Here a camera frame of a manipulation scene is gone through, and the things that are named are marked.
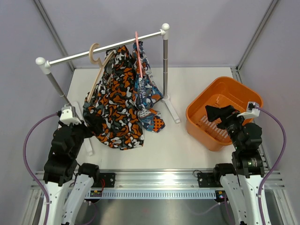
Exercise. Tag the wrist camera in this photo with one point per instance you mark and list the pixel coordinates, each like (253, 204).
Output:
(69, 116)
(251, 112)

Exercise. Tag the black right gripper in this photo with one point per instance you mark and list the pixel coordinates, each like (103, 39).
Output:
(213, 113)

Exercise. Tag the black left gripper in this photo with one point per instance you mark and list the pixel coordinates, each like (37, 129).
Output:
(89, 131)

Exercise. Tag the orange black camouflage shorts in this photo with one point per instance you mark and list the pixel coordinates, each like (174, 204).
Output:
(109, 111)

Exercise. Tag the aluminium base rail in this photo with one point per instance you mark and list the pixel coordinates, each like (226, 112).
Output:
(158, 184)

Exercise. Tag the beige wooden hanger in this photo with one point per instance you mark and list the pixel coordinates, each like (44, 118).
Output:
(100, 64)

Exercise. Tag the blue orange patterned shorts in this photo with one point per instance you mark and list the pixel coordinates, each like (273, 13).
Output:
(146, 94)

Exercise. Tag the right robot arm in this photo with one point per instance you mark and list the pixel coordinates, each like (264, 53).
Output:
(246, 139)

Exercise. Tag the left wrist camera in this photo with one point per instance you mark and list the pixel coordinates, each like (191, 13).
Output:
(69, 116)

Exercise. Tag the pink plastic hanger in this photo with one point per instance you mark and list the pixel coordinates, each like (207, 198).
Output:
(139, 64)

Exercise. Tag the orange plastic basket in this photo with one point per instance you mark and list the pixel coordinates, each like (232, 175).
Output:
(222, 92)

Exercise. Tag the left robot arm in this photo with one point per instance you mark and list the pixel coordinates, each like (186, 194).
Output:
(66, 182)

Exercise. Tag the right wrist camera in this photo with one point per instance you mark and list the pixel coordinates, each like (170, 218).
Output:
(251, 112)

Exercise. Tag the white clothes rack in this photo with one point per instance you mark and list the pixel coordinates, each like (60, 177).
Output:
(45, 65)

